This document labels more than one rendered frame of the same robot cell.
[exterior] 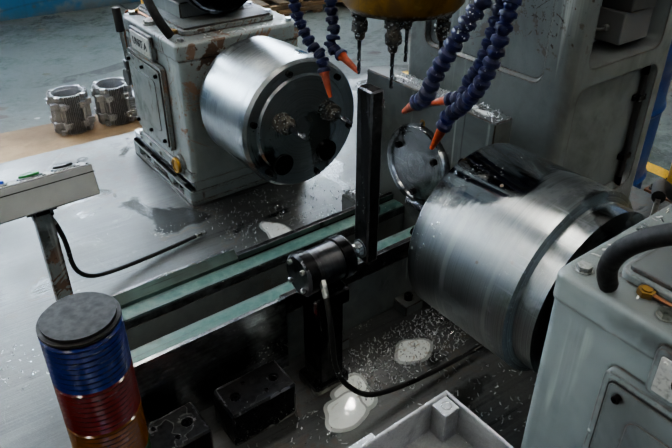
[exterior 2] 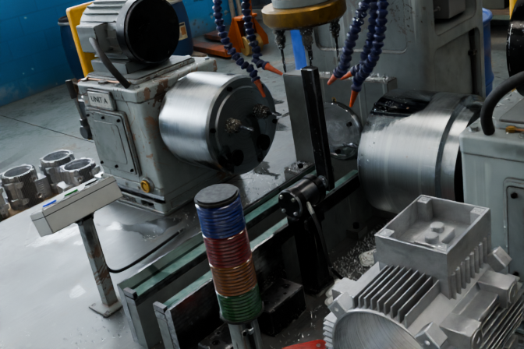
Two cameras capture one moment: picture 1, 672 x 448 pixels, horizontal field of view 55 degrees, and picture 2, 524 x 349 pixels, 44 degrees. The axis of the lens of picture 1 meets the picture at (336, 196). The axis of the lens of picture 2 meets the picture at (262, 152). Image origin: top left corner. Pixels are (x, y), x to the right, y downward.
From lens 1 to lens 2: 46 cm
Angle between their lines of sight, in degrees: 11
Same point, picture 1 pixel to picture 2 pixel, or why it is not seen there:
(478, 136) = (377, 95)
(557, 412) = not seen: hidden behind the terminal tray
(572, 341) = (479, 175)
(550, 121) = (420, 75)
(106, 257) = (115, 262)
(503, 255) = (422, 146)
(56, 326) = (208, 199)
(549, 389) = not seen: hidden behind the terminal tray
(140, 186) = (115, 214)
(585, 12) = not seen: outside the picture
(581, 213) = (461, 109)
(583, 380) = (492, 198)
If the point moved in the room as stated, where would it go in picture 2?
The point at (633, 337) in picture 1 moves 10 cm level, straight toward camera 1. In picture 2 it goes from (511, 153) to (510, 183)
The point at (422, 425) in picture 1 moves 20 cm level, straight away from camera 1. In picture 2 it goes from (414, 215) to (388, 158)
